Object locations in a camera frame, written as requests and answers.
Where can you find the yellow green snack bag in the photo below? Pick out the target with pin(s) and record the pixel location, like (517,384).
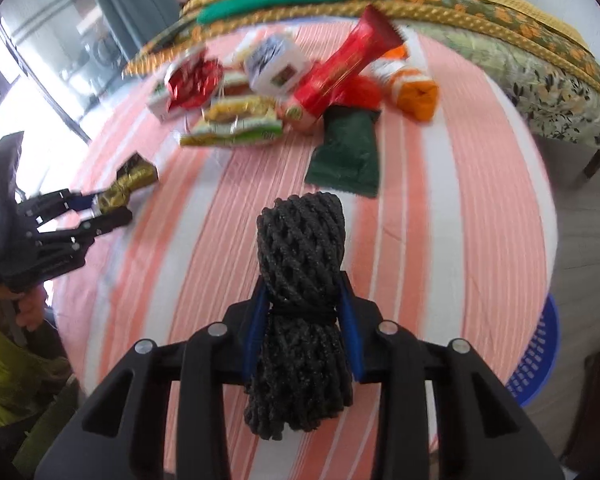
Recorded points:
(234,121)

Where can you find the left hand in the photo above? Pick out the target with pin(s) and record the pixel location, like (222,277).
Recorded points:
(31,305)

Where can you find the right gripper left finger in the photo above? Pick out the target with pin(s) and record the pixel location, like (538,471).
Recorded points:
(120,430)

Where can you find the orange white bag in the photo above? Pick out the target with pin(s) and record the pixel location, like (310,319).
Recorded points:
(406,86)

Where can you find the red foil candy jar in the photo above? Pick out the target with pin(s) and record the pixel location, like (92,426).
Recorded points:
(193,80)

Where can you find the clear plastic panda box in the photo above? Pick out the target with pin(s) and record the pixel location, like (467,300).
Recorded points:
(275,66)

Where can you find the blue plastic waste basket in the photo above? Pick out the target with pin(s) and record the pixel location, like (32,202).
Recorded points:
(539,359)

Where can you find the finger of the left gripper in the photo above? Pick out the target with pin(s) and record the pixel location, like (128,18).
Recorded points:
(49,206)
(82,236)

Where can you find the black foam net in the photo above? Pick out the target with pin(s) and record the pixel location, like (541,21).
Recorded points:
(302,375)

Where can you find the dark green pouch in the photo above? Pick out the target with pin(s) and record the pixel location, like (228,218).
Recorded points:
(348,158)

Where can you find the red plastic bag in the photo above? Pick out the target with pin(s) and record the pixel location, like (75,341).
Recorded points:
(358,92)

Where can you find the black gold foil wrapper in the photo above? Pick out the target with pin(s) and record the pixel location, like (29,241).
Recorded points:
(135,173)

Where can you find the glass sliding door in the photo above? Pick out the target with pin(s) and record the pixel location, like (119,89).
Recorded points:
(67,49)

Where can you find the pink striped tablecloth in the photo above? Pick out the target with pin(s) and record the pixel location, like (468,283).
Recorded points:
(459,240)

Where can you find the yellow orange patterned quilt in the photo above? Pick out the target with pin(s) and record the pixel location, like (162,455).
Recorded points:
(405,5)

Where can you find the green white milk carton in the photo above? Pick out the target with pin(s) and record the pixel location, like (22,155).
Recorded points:
(158,101)

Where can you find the beige snack packet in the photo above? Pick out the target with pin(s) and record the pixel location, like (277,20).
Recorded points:
(254,38)

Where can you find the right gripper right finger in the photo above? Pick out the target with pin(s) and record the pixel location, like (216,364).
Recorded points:
(441,408)

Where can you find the yellow green sleeve forearm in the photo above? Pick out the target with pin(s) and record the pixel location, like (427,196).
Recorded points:
(28,382)

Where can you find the long red snack wrapper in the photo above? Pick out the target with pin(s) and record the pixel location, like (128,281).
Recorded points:
(371,38)

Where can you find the bed with floral sheet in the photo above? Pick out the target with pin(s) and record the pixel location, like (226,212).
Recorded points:
(555,104)

